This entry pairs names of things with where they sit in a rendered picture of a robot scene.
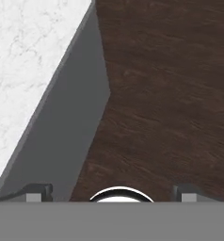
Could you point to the dark grey cabinet run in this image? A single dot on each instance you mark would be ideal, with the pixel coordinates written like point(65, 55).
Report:
point(70, 125)

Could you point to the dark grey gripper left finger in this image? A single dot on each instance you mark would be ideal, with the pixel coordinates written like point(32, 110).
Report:
point(38, 190)

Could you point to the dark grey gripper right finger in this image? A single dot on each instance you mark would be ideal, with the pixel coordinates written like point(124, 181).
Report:
point(186, 191)

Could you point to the white and black round thing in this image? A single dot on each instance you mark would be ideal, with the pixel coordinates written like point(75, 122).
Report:
point(121, 194)

